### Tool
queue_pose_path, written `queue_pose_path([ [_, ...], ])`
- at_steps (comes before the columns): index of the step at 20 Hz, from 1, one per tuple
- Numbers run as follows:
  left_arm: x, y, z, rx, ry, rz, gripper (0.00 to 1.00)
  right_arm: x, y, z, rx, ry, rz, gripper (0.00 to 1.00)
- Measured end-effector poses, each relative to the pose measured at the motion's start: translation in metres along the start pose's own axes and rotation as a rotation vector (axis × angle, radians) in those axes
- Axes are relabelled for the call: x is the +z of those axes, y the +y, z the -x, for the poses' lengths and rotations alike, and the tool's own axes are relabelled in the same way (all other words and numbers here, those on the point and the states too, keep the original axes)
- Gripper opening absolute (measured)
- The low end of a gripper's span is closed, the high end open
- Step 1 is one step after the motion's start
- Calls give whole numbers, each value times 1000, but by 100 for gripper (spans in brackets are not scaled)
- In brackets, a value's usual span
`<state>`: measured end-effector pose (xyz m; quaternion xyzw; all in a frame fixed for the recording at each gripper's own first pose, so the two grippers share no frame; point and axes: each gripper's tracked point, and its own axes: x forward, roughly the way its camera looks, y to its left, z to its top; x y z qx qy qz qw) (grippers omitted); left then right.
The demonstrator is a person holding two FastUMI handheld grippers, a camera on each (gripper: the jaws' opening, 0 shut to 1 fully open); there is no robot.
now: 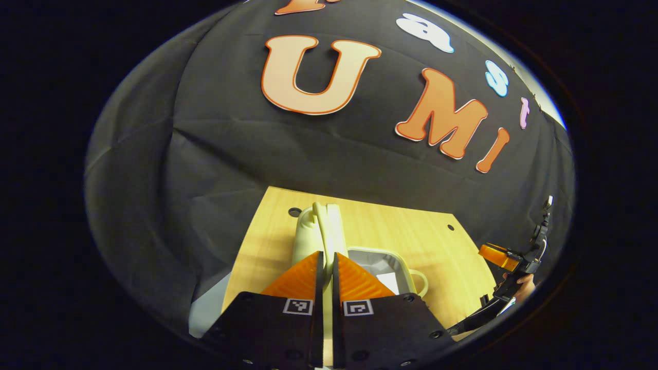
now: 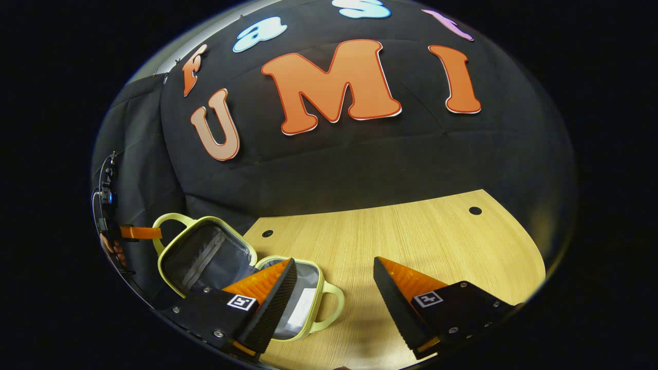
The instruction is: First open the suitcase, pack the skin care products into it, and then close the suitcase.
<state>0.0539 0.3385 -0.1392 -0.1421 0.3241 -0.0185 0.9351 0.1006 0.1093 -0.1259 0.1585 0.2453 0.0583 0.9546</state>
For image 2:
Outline pale yellow small suitcase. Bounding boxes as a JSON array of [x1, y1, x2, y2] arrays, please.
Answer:
[[153, 213, 345, 342]]

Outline white squeeze tube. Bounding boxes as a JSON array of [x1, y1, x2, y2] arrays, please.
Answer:
[[287, 288, 317, 329]]

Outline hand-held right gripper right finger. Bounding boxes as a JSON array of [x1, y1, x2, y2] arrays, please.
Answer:
[[374, 256, 520, 360]]

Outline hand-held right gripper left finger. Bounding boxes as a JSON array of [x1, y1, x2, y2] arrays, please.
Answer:
[[159, 258, 299, 360]]

